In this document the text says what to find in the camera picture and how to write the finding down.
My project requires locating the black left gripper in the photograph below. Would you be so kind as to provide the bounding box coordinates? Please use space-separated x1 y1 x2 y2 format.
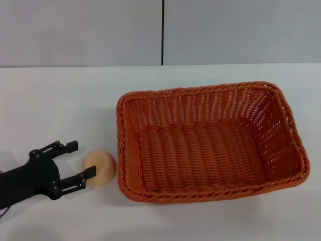
0 140 97 210

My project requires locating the orange woven wicker basket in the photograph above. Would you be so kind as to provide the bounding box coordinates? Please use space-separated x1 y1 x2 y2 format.
115 80 311 204

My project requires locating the round peach bread bun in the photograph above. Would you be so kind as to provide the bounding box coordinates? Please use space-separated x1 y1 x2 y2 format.
82 150 117 188

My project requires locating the black vertical wall strip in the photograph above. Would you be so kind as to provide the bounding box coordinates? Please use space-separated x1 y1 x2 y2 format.
160 0 165 66

